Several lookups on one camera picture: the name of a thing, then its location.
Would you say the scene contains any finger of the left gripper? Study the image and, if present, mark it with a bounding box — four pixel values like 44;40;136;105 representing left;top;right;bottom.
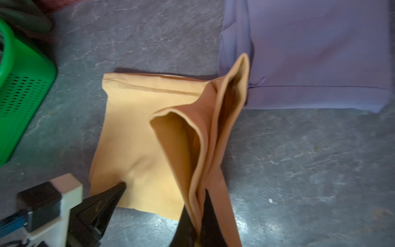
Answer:
66;182;127;247

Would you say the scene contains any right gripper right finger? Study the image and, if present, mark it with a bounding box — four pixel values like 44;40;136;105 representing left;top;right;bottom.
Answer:
200;190;227;247

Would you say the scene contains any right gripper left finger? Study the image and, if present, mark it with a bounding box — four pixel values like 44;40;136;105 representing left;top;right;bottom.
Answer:
169;207;196;247

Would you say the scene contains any yellow skirt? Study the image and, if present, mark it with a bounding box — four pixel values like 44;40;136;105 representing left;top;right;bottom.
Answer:
89;54;250;247

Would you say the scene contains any green plastic basket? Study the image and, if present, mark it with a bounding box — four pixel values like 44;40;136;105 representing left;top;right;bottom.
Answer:
1;20;57;165

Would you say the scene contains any lavender skirt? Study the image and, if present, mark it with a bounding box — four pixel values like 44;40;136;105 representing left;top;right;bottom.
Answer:
219;0;393;112

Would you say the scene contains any dark green skirt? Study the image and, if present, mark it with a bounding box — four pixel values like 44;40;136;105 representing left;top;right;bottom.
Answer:
1;0;52;34

